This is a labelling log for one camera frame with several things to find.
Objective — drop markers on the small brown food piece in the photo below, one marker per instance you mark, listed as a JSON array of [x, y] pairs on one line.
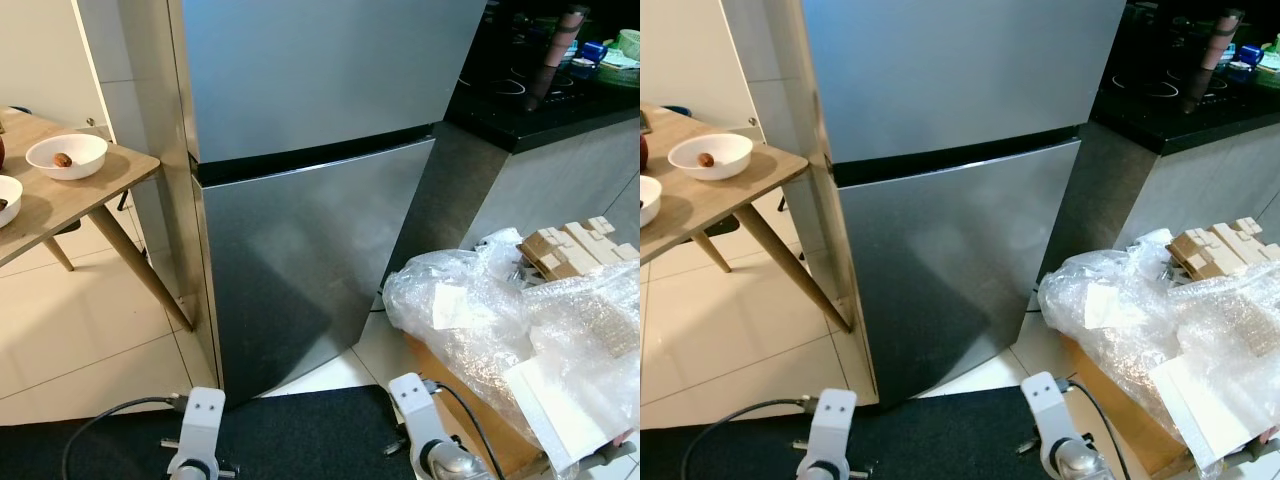
[[62, 160], [706, 160]]

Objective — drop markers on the cardboard packing inserts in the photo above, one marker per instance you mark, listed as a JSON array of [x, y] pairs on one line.
[[570, 250], [1215, 250]]

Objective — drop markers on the clear bubble wrap bundle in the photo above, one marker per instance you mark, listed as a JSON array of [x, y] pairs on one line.
[[480, 350], [1130, 350]]

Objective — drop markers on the brown cardboard box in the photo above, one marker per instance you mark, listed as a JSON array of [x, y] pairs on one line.
[[1150, 440], [510, 445]]

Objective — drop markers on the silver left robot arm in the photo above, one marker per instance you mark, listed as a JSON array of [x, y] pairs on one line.
[[828, 472], [195, 470]]

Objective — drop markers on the small blue container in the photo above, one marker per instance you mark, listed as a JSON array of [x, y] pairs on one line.
[[1250, 53], [594, 50]]

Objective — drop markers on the black floor mat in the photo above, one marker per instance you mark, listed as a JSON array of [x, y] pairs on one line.
[[300, 440], [940, 440]]

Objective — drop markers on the silver freezer door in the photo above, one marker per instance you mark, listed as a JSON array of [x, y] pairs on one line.
[[320, 70], [960, 70]]

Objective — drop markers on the grey kitchen cabinet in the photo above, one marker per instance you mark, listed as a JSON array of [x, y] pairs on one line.
[[1190, 190], [540, 180]]

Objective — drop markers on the silver fridge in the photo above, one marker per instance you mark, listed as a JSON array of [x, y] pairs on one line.
[[300, 80], [950, 80]]

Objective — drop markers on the wooden dining table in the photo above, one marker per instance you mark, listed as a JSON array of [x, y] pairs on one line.
[[720, 200], [90, 195]]

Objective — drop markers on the white foam sheet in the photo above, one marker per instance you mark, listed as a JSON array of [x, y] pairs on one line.
[[1205, 410], [560, 410]]

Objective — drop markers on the wooden fridge side panel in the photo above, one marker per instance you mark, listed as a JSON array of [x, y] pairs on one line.
[[150, 120]]

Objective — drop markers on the black kitchen countertop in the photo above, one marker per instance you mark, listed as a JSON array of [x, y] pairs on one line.
[[520, 110], [1170, 120]]

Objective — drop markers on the green and white container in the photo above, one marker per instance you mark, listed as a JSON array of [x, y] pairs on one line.
[[628, 45], [1272, 48]]

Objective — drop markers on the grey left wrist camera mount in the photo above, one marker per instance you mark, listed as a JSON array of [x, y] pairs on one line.
[[832, 420], [200, 420]]

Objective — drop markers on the silver fridge compartment door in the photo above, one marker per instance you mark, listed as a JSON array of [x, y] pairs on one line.
[[300, 260], [950, 260]]

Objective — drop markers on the white paper label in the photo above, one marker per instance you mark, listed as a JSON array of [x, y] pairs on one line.
[[460, 305], [1110, 305]]

